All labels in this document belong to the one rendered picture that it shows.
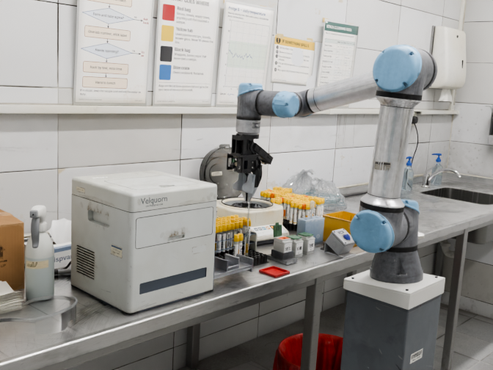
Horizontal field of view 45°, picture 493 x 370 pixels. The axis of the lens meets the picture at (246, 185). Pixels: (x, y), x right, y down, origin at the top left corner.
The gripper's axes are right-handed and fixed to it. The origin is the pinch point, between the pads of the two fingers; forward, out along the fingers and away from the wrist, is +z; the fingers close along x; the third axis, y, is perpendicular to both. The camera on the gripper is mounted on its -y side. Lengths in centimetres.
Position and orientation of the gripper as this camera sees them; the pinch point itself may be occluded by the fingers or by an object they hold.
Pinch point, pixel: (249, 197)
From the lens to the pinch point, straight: 187.0
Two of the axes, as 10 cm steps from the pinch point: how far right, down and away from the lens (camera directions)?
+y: -6.9, 0.9, -7.2
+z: -0.5, 9.8, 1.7
